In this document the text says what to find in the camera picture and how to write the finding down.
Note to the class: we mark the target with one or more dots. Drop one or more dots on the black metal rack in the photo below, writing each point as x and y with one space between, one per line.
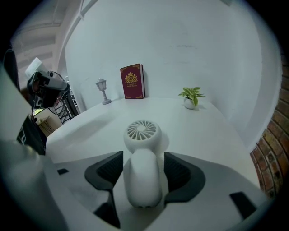
65 110

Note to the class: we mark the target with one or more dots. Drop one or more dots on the small grey lantern lamp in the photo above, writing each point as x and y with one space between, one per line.
101 85

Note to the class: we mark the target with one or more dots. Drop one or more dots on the white round vent fan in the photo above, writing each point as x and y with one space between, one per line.
144 171

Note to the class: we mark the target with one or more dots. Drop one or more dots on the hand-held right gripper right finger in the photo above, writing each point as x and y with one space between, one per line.
214 209

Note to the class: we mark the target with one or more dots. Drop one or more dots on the person's black printed shirt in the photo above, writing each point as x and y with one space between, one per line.
31 137

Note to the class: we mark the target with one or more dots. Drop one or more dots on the white table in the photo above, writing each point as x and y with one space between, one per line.
203 135

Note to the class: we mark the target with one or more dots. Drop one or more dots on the small potted green plant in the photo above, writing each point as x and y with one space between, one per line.
189 102

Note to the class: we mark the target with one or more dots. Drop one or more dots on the dark red gold-print book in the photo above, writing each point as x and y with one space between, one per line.
132 81

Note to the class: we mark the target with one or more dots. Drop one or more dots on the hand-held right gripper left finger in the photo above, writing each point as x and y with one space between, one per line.
74 191

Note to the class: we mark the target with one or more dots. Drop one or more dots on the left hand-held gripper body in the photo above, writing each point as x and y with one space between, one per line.
45 90

